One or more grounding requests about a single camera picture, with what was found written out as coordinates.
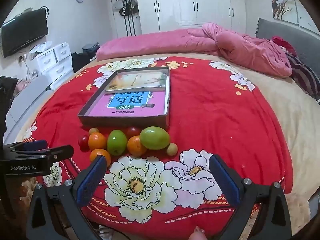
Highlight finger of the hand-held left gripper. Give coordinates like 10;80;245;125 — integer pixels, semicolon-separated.
7;145;75;161
10;139;48;151

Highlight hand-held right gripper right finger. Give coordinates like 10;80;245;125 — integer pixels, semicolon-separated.
209;154;293;240

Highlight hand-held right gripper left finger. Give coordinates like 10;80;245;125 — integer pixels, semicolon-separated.
26;155;108;240

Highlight red cherry tomato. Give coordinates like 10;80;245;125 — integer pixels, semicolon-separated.
124;127;142;139
78;134;90;152

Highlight orange mandarin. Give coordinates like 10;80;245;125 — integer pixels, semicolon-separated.
89;149;111;168
88;132;107;150
127;135;148;157

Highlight small green jujube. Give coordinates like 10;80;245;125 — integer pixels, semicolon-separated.
107;129;127;156

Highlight grey shallow cardboard box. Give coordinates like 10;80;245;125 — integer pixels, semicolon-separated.
77;66;171;128

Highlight large green jujube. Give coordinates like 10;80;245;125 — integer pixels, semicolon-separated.
139;126;170;150

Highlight pink exercise book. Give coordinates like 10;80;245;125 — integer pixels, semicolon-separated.
88;91;167;117

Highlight red floral blanket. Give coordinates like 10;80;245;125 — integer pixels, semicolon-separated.
21;56;293;240

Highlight white drawer cabinet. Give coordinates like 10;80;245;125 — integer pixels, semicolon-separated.
35;42;73;90

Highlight clear plastic bag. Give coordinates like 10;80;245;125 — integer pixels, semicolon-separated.
29;42;54;60

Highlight sunflower cover book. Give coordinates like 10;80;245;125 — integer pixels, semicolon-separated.
104;71;167;93

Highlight grey trash bin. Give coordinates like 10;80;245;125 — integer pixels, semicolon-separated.
82;44;100;59

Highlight striped purple pillow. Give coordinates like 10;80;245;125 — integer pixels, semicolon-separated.
285;54;320;99

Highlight white door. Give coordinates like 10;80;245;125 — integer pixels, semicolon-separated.
110;0;142;39

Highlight pink duvet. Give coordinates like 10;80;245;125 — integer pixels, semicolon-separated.
96;22;293;78

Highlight red crumpled cloth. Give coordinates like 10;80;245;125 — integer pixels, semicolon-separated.
271;35;298;57

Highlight black striped hanging bag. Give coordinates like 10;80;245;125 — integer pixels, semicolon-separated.
119;0;139;37

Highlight grey quilted headboard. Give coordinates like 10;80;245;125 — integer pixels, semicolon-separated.
255;18;320;80

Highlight white wardrobe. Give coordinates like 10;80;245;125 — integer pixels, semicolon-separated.
135;0;247;34

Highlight black wall television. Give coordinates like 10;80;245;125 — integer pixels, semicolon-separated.
1;8;49;58

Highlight tree wall painting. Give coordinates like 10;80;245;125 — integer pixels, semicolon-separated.
267;0;318;34

